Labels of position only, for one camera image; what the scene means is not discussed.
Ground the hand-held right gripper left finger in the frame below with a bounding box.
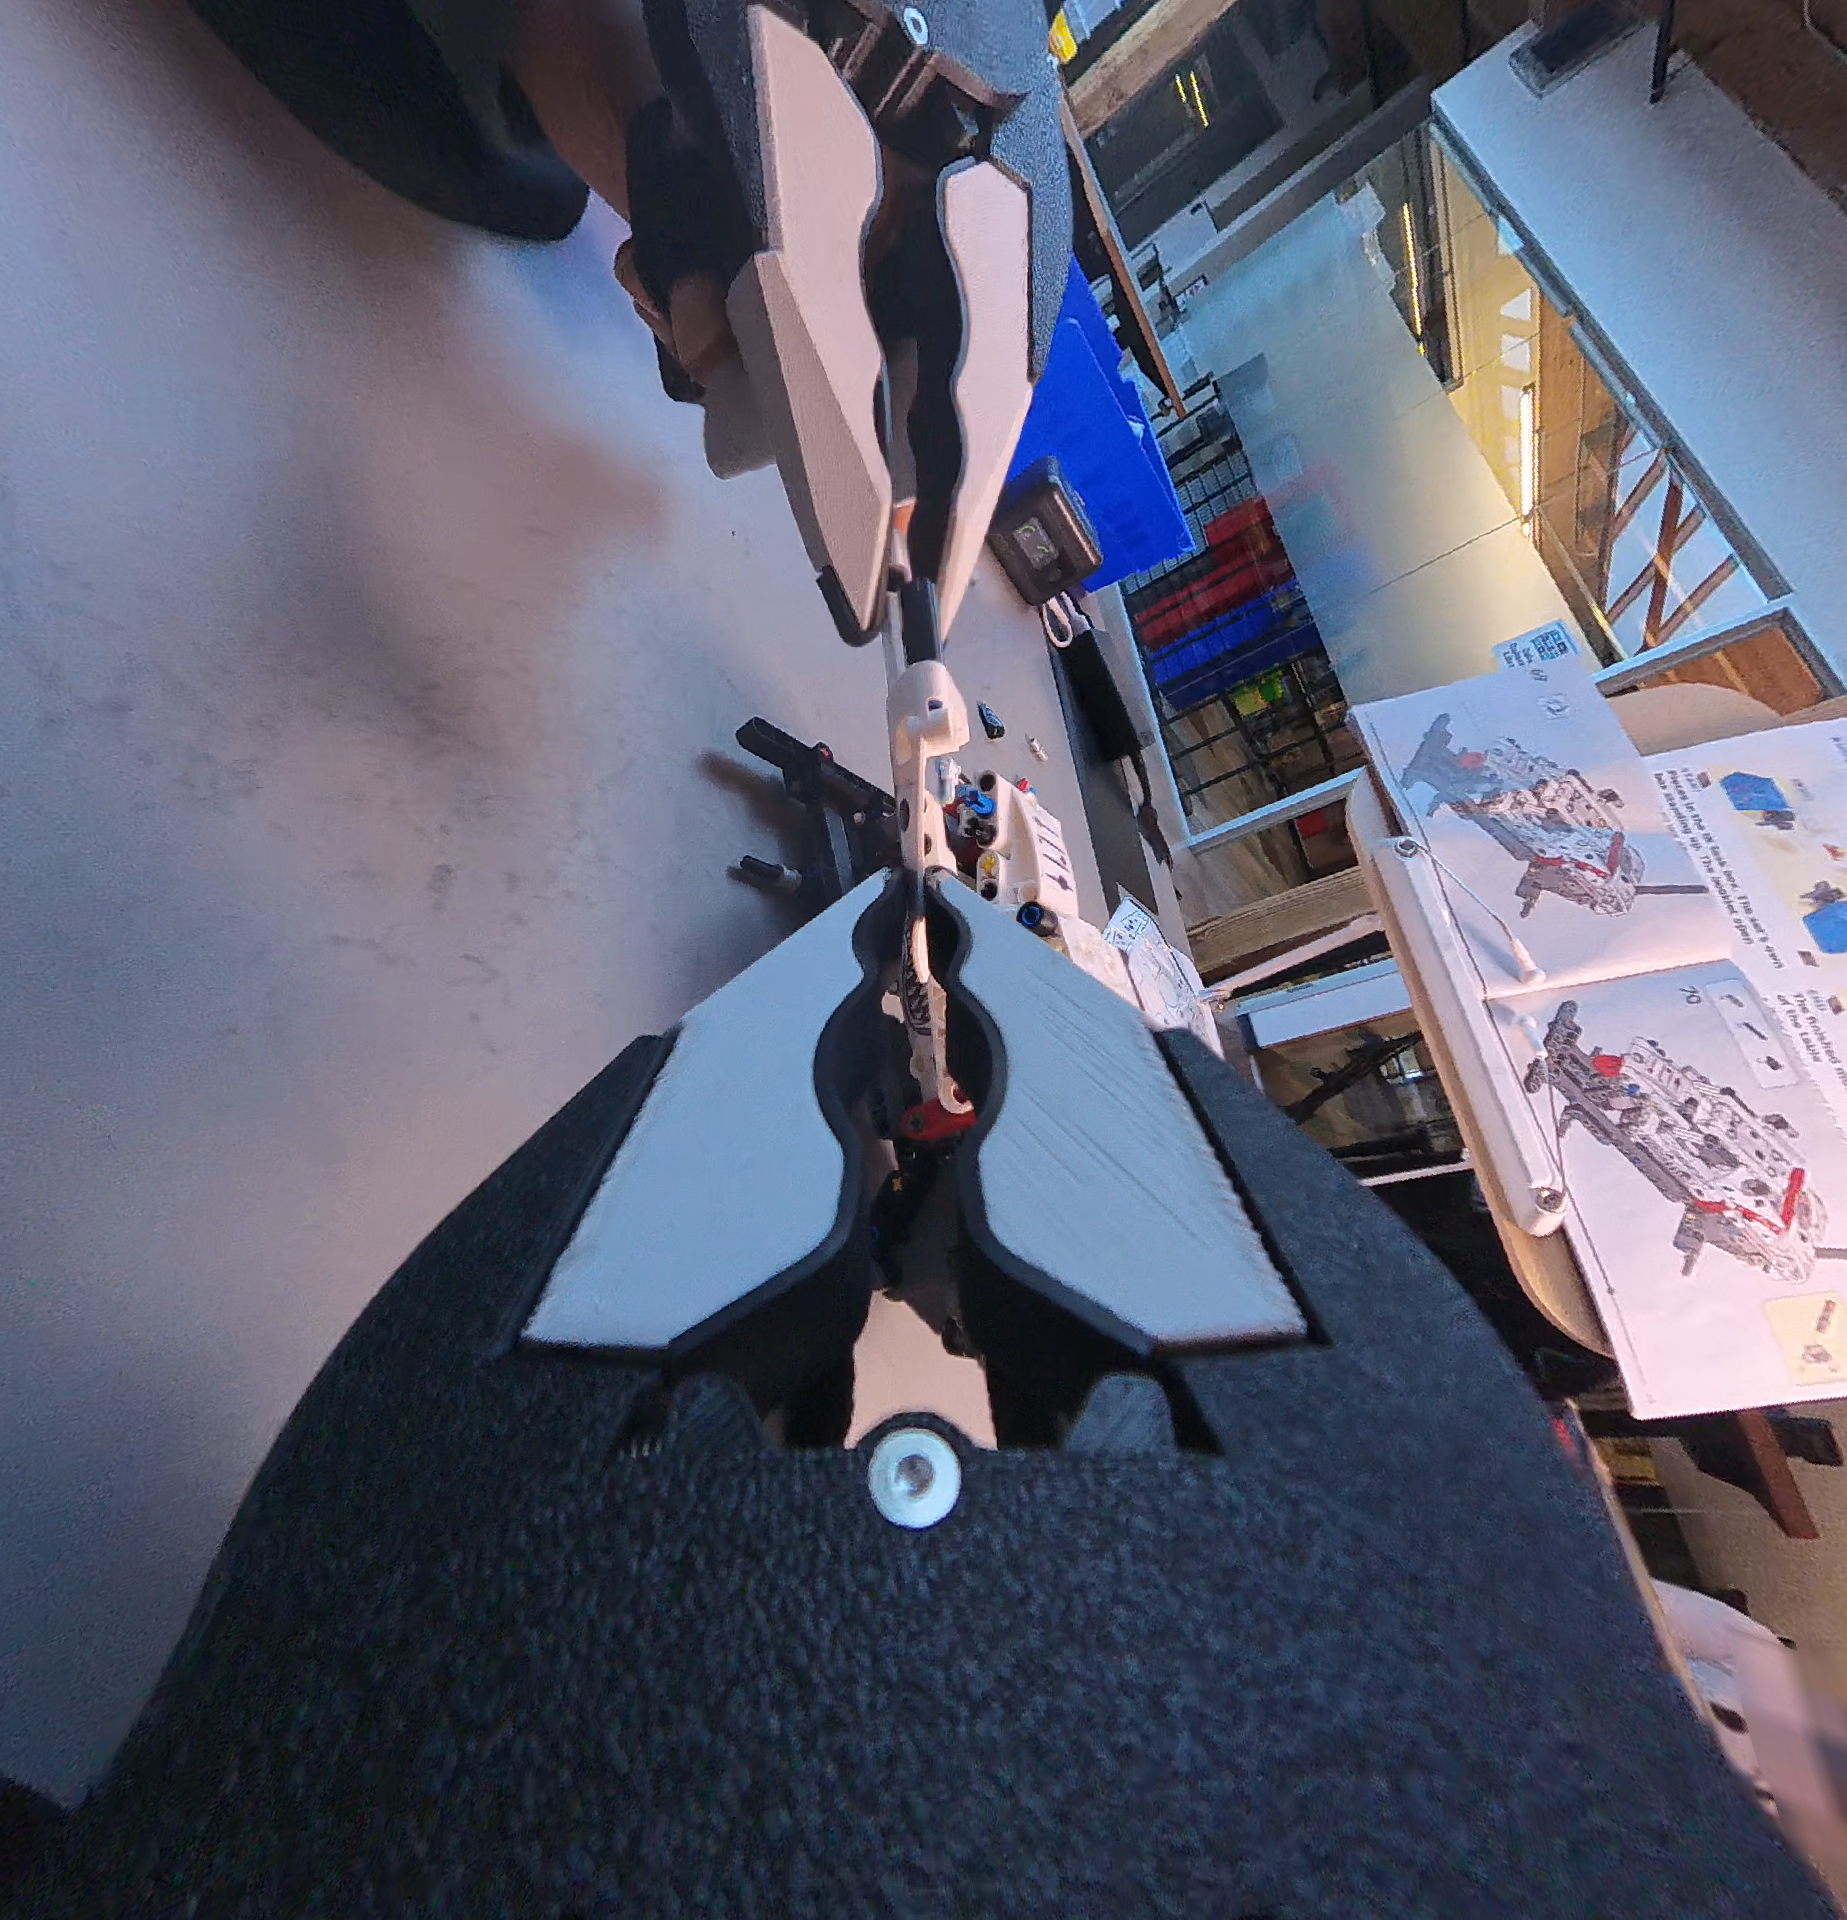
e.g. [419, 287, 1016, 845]
[523, 870, 891, 1356]

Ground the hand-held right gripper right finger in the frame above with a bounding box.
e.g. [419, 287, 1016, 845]
[920, 874, 1310, 1360]

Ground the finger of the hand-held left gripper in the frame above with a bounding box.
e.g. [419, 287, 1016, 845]
[904, 155, 1039, 605]
[724, 6, 912, 649]

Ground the white lego truck model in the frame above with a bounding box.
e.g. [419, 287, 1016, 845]
[733, 716, 1107, 962]

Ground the white lego panel subassembly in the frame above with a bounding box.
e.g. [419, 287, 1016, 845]
[878, 577, 978, 1145]

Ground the lego instruction booklet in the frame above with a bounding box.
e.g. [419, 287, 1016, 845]
[1350, 661, 1847, 1419]

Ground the lego sticker sheet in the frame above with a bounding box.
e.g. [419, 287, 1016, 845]
[1100, 892, 1213, 1052]

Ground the person's left hand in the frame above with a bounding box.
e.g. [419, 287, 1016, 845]
[503, 0, 746, 406]

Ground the small black device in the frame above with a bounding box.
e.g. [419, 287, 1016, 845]
[991, 457, 1107, 607]

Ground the shelf of red blue bins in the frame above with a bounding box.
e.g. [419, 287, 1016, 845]
[1125, 496, 1368, 835]

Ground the white booklet stand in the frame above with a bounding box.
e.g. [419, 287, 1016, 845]
[1350, 751, 1608, 1240]

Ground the black power adapter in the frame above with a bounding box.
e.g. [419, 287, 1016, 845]
[1063, 630, 1158, 770]

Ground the white background table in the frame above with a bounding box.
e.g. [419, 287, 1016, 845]
[1430, 16, 1847, 707]

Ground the printed task sheet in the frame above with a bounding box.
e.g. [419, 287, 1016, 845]
[1643, 719, 1847, 1187]

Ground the metal wire page holder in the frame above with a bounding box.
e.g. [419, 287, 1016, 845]
[1524, 1007, 1567, 1205]
[1393, 838, 1543, 979]

